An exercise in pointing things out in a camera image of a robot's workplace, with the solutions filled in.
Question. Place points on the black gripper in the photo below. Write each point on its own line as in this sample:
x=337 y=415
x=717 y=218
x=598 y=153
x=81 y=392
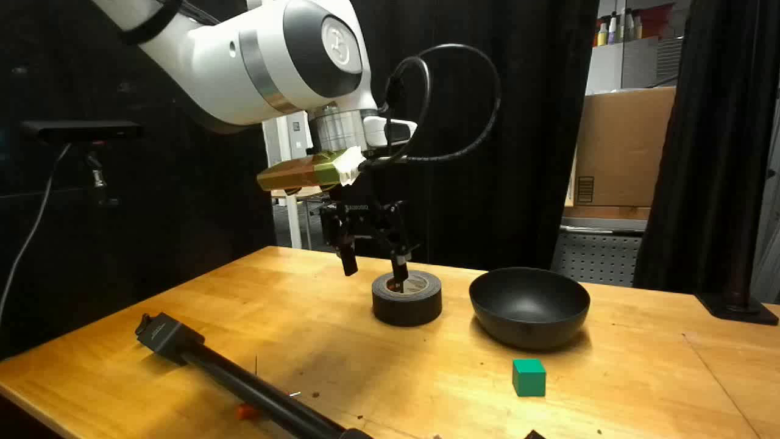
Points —
x=362 y=218

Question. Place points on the small black object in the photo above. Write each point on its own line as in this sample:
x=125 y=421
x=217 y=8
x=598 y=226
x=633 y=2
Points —
x=534 y=436

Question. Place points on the green cube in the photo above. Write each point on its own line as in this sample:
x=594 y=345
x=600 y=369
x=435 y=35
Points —
x=530 y=379

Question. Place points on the black curtain with stand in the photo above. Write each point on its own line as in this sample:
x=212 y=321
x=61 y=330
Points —
x=716 y=147

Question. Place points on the black tripod pole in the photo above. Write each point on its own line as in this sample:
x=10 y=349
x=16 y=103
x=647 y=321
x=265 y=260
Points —
x=244 y=388

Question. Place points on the black bowl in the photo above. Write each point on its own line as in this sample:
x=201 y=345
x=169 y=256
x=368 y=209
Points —
x=527 y=309

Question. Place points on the black tape roll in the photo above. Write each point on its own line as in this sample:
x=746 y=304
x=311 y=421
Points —
x=406 y=309

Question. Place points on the gold green wrist camera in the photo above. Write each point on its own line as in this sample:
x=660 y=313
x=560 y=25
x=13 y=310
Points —
x=300 y=174

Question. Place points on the grey perforated panel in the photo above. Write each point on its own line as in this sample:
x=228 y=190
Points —
x=598 y=260

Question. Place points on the brown cardboard box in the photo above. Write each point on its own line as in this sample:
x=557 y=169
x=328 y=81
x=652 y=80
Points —
x=622 y=147

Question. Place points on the wide black curtain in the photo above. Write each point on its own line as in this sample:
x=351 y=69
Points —
x=520 y=162

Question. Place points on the black camera on stand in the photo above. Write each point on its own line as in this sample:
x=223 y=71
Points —
x=81 y=131

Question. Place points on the small red object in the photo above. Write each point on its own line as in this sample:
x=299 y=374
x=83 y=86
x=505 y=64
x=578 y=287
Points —
x=248 y=414

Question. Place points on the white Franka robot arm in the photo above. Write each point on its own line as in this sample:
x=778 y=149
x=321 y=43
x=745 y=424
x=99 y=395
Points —
x=234 y=58

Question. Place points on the black stand base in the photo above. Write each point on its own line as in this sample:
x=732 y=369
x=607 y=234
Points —
x=738 y=309

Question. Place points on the shelf with bottles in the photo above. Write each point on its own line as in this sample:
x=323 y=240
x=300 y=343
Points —
x=624 y=29

